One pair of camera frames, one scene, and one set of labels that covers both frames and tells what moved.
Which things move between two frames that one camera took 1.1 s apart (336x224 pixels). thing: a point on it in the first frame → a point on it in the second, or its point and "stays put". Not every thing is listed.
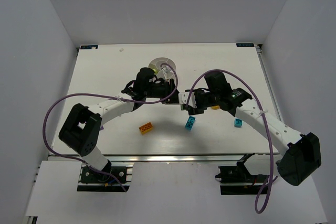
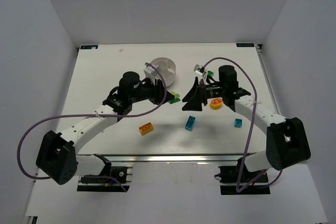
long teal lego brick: [190, 122] stays put
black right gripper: [198, 100] → [203, 94]
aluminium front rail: [164, 158] stays put
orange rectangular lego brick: [146, 128] stays put
